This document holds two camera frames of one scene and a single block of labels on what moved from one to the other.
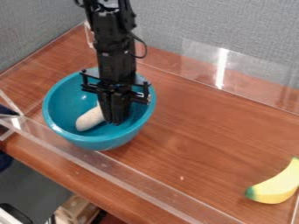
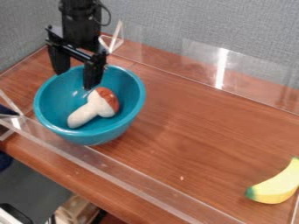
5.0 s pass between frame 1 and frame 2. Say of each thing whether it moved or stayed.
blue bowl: moved
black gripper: moved
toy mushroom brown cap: moved
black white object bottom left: stayed
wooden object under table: stayed
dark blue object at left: stayed
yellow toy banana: stayed
